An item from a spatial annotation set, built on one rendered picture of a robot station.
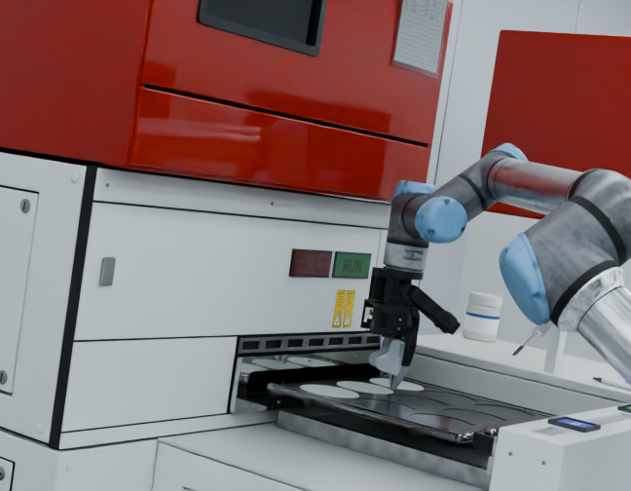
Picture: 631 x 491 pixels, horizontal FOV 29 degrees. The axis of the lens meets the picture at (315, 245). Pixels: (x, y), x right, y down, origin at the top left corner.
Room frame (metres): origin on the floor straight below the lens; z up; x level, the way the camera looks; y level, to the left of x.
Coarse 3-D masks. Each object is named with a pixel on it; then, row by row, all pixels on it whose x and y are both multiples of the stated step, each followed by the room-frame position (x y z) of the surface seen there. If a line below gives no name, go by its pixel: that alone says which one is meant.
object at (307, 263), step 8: (296, 256) 2.08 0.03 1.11; (304, 256) 2.10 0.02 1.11; (312, 256) 2.12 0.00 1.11; (320, 256) 2.14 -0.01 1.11; (328, 256) 2.16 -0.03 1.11; (296, 264) 2.09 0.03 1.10; (304, 264) 2.10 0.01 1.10; (312, 264) 2.12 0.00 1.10; (320, 264) 2.14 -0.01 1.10; (328, 264) 2.16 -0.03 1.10; (296, 272) 2.09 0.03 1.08; (304, 272) 2.11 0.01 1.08; (312, 272) 2.13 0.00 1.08; (320, 272) 2.15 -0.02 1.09
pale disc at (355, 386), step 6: (342, 384) 2.11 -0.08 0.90; (348, 384) 2.12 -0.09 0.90; (354, 384) 2.13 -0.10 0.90; (360, 384) 2.14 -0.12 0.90; (366, 384) 2.15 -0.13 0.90; (372, 384) 2.16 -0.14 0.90; (354, 390) 2.07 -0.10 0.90; (360, 390) 2.08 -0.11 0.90; (366, 390) 2.09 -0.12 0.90; (372, 390) 2.10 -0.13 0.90; (378, 390) 2.11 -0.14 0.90; (384, 390) 2.12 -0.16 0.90; (390, 390) 2.13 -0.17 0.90
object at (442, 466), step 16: (288, 416) 2.04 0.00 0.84; (304, 416) 2.03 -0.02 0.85; (304, 432) 2.02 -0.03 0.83; (320, 432) 2.00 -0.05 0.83; (336, 432) 1.99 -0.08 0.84; (352, 432) 1.97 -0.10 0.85; (352, 448) 1.97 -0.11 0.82; (368, 448) 1.95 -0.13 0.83; (384, 448) 1.93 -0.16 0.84; (400, 448) 1.91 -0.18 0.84; (416, 448) 1.91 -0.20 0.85; (400, 464) 1.91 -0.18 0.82; (416, 464) 1.90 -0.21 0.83; (432, 464) 1.88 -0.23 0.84; (448, 464) 1.86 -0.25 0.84; (464, 464) 1.85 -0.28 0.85; (464, 480) 1.85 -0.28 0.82; (480, 480) 1.83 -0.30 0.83
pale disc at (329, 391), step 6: (306, 390) 2.00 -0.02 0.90; (312, 390) 2.01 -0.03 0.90; (318, 390) 2.02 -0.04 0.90; (324, 390) 2.03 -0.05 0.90; (330, 390) 2.04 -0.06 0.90; (336, 390) 2.05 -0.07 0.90; (342, 390) 2.05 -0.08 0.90; (348, 390) 2.06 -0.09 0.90; (330, 396) 1.98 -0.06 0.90; (336, 396) 1.99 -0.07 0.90; (342, 396) 2.00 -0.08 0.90; (348, 396) 2.01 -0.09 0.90; (354, 396) 2.02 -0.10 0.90
